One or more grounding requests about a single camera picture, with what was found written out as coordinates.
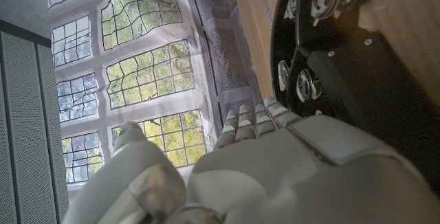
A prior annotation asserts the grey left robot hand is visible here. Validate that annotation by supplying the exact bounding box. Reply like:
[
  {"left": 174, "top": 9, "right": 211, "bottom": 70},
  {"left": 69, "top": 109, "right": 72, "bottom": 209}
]
[{"left": 61, "top": 96, "right": 440, "bottom": 224}]

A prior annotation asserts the black tambourine with metal jingles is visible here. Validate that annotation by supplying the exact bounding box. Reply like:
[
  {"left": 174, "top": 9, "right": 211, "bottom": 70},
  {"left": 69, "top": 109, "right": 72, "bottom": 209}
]
[{"left": 269, "top": 0, "right": 440, "bottom": 197}]

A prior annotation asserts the printed window backdrop cloth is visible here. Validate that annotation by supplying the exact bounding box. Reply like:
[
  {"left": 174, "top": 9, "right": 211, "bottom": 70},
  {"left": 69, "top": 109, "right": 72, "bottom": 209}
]
[{"left": 43, "top": 0, "right": 265, "bottom": 201}]

